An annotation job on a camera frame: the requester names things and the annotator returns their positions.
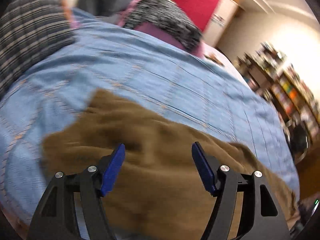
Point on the pink blanket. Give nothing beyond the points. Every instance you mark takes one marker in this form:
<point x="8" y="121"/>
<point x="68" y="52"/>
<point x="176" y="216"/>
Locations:
<point x="149" y="29"/>

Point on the plaid cloth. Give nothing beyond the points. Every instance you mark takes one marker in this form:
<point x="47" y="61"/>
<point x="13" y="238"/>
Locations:
<point x="31" y="30"/>

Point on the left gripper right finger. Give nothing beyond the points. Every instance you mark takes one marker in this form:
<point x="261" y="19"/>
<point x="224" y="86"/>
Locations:
<point x="261" y="216"/>

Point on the leopard print cloth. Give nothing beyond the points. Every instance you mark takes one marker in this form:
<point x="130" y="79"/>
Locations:
<point x="166" y="16"/>

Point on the blue patterned bedspread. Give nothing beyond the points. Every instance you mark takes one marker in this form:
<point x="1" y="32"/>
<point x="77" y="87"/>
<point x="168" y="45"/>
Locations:
<point x="159" y="76"/>

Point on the black chair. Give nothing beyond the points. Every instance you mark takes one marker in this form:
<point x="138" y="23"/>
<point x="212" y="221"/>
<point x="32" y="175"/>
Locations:
<point x="298" y="141"/>

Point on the wooden bookshelf with books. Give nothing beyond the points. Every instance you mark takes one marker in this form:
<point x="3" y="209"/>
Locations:
<point x="271" y="75"/>

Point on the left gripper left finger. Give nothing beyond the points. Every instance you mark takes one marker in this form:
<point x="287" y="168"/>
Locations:
<point x="55" y="215"/>

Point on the brown fleece pants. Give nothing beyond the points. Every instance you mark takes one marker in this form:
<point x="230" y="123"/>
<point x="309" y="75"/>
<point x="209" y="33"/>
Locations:
<point x="158" y="191"/>

